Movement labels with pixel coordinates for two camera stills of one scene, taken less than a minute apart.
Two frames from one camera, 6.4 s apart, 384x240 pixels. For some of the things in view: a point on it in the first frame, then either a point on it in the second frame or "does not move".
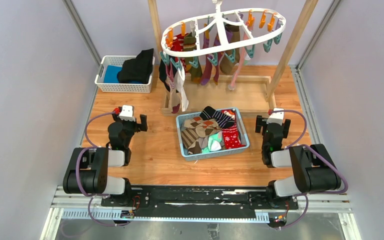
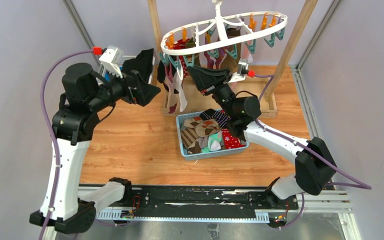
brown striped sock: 189,136 does not move
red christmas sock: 230,136 does not move
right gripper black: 261,122 to 208,81
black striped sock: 209,113 does not move
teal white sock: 214,143 does not move
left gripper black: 139,127 to 146,91
